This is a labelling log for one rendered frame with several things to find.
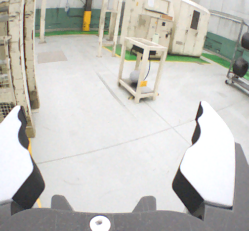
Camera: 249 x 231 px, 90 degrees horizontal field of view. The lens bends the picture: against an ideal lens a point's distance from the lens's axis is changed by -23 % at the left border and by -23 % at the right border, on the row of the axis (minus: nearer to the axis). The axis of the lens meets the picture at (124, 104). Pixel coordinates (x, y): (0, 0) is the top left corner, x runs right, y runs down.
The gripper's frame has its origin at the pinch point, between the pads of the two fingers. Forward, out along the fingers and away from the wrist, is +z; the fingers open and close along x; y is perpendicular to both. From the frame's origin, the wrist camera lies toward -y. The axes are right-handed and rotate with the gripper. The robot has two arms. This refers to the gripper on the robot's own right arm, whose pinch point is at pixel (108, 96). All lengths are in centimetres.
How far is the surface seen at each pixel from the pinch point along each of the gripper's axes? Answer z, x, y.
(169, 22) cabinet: 440, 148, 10
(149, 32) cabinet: 413, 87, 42
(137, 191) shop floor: 47, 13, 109
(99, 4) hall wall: 1023, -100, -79
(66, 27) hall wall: 934, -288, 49
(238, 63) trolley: 320, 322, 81
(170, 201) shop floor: 37, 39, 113
